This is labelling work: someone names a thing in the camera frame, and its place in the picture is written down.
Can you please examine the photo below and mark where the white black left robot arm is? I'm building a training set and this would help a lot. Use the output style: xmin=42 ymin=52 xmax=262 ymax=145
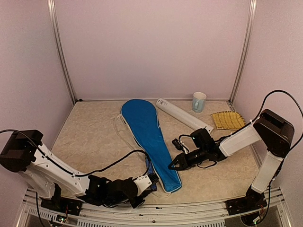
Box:
xmin=0 ymin=129 xmax=159 ymax=210

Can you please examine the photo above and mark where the blue badminton racket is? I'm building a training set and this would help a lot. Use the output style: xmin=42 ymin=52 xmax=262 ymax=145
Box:
xmin=145 ymin=158 xmax=157 ymax=192

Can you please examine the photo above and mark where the right aluminium corner post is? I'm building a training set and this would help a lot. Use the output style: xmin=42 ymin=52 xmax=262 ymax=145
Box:
xmin=229 ymin=0 xmax=257 ymax=106

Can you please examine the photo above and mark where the aluminium front rail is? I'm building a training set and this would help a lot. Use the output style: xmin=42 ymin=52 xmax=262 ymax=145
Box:
xmin=16 ymin=189 xmax=292 ymax=227

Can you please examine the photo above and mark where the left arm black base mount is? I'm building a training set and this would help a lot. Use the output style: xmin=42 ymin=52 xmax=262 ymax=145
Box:
xmin=41 ymin=183 xmax=83 ymax=216

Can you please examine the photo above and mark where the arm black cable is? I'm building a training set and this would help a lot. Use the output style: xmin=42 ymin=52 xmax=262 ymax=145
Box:
xmin=178 ymin=89 xmax=303 ymax=157
xmin=0 ymin=129 xmax=152 ymax=178

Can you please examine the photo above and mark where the left aluminium corner post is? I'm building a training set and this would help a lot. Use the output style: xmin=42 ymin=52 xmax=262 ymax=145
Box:
xmin=47 ymin=0 xmax=77 ymax=105

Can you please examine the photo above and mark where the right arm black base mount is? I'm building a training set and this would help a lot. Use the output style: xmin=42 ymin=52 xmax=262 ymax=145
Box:
xmin=225 ymin=188 xmax=267 ymax=215

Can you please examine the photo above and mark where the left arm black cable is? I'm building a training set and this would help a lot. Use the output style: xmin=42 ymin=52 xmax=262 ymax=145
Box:
xmin=0 ymin=129 xmax=152 ymax=178

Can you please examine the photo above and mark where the white shuttlecock tube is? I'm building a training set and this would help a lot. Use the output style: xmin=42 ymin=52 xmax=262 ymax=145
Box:
xmin=156 ymin=98 xmax=214 ymax=134

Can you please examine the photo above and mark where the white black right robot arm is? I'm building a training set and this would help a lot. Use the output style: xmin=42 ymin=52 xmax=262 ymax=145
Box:
xmin=168 ymin=109 xmax=294 ymax=210

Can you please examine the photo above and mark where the light blue ceramic mug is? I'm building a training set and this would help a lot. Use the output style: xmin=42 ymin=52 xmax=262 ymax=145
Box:
xmin=192 ymin=92 xmax=207 ymax=113

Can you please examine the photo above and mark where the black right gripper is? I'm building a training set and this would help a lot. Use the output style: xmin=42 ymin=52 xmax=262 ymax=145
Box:
xmin=168 ymin=146 xmax=208 ymax=170

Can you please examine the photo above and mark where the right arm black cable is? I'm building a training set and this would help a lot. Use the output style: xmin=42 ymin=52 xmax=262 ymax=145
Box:
xmin=178 ymin=89 xmax=303 ymax=157

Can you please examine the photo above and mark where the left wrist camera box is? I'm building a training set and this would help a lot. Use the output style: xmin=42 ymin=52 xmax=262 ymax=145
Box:
xmin=134 ymin=174 xmax=159 ymax=191

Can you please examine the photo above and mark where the blue racket cover bag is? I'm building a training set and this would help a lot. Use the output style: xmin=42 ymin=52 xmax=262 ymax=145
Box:
xmin=113 ymin=99 xmax=182 ymax=198

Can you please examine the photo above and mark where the aluminium corner post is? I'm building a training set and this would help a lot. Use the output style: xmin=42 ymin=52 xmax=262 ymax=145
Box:
xmin=229 ymin=0 xmax=257 ymax=106
xmin=47 ymin=0 xmax=77 ymax=105

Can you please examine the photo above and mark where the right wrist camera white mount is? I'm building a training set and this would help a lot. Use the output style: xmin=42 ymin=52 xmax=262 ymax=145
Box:
xmin=172 ymin=139 xmax=189 ymax=154

